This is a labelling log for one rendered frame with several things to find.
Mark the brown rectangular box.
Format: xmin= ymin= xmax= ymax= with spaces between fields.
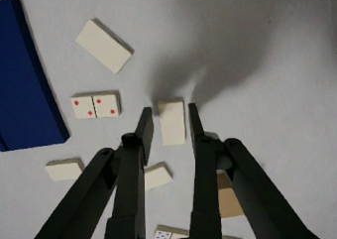
xmin=217 ymin=174 xmax=245 ymax=218

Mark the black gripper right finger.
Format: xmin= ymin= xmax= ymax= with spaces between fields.
xmin=188 ymin=103 xmax=320 ymax=239

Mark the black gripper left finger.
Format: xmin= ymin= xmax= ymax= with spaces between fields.
xmin=34 ymin=106 xmax=155 ymax=239

